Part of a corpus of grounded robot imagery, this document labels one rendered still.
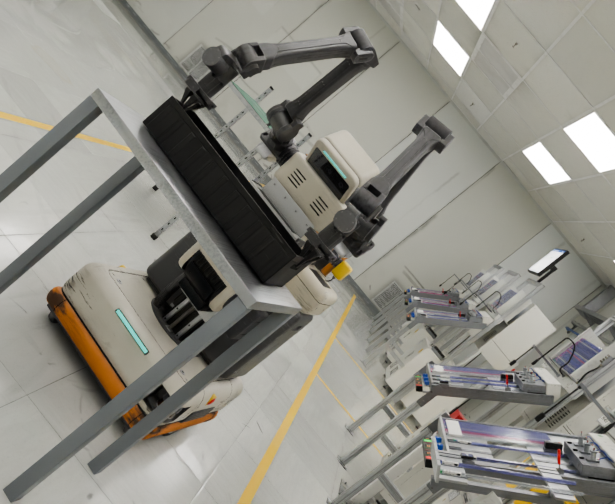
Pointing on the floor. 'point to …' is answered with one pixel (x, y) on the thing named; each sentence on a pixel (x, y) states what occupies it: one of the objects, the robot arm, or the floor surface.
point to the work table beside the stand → (244, 276)
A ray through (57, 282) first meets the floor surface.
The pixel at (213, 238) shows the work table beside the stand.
